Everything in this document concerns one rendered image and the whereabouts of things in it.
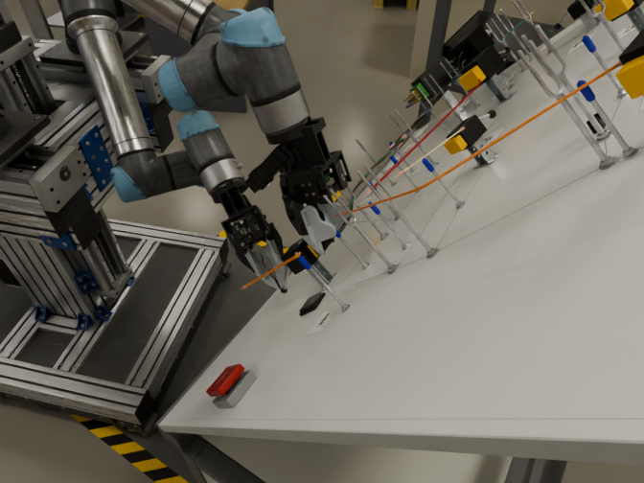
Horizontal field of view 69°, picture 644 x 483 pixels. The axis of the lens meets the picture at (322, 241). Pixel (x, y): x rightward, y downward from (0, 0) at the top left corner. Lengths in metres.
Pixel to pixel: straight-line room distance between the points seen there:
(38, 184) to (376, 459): 0.90
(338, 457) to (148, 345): 1.07
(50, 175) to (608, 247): 1.05
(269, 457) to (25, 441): 1.31
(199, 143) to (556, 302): 0.69
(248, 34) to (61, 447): 1.73
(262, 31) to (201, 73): 0.10
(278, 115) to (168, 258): 1.59
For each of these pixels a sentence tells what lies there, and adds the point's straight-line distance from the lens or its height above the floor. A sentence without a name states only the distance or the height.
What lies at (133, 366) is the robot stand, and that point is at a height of 0.21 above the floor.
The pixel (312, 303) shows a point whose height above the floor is 1.12.
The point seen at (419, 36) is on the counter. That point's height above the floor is 0.33.
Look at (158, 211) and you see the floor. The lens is 2.76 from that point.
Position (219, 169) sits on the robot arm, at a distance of 0.88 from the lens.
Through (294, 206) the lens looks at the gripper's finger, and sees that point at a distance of 0.70.
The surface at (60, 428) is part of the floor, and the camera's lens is 2.12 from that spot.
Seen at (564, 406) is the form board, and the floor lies 1.48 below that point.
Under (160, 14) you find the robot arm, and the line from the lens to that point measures 0.83.
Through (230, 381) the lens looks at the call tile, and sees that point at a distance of 0.71.
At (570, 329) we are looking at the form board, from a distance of 0.36.
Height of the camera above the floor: 1.74
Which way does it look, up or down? 45 degrees down
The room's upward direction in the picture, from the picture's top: straight up
